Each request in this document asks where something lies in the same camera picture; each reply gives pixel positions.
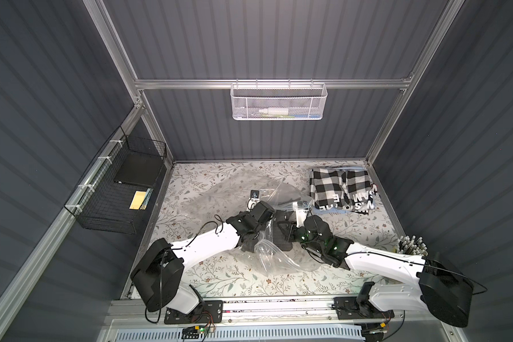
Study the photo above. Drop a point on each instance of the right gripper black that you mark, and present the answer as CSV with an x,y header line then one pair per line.
x,y
294,231

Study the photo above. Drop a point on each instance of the white bottle in basket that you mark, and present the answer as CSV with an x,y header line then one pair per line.
x,y
274,112

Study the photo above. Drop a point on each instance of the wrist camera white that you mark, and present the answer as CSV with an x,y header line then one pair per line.
x,y
301,210
254,198

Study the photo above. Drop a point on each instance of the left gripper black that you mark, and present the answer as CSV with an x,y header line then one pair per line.
x,y
271,221

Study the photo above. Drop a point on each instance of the black box in basket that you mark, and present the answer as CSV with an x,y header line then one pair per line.
x,y
139,170

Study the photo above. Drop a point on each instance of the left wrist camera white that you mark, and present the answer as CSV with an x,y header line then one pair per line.
x,y
254,198

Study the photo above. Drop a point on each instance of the black wire basket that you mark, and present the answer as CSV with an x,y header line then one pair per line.
x,y
100,203

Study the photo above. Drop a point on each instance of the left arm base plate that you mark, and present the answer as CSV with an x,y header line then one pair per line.
x,y
209,311

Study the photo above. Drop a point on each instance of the yellow notepad in basket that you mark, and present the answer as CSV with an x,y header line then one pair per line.
x,y
137,200

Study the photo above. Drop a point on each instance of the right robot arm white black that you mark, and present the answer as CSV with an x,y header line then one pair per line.
x,y
422,284

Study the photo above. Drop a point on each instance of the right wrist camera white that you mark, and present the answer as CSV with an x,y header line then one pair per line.
x,y
301,210

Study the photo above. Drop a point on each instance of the dark grey shirt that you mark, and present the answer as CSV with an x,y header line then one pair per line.
x,y
283,227

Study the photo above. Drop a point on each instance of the aluminium front rail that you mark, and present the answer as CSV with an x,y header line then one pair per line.
x,y
235,311

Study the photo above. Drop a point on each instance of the clear plastic vacuum bag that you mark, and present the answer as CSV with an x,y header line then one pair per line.
x,y
228,198

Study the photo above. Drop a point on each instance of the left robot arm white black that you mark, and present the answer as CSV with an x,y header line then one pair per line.
x,y
158,275

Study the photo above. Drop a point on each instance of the white wire mesh basket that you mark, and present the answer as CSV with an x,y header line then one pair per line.
x,y
305,102

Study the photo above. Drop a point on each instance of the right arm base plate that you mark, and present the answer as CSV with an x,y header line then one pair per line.
x,y
348,308

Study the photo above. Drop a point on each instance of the black white checked shirt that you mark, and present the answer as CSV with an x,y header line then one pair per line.
x,y
340,188

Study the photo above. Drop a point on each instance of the white vented panel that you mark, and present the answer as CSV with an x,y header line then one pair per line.
x,y
304,332

